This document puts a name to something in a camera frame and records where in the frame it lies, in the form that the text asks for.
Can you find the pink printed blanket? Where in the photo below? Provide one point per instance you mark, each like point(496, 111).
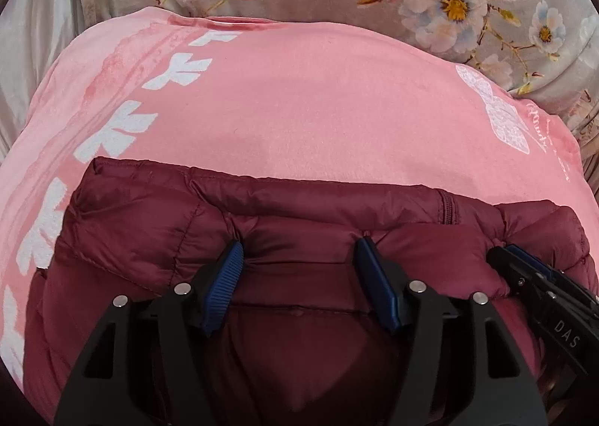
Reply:
point(304, 103)

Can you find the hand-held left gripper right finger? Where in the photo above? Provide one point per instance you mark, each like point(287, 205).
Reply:
point(376, 285)

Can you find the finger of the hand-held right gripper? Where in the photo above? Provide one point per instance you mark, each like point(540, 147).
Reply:
point(533, 261)
point(510, 269)

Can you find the beige pleated curtain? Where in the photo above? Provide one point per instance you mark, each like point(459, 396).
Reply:
point(589, 136)

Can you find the white satin curtain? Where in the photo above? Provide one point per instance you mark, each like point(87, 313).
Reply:
point(37, 33)

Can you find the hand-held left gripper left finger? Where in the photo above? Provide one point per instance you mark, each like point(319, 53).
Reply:
point(224, 285)

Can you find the maroon hooded puffer jacket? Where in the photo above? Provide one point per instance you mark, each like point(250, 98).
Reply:
point(304, 243)

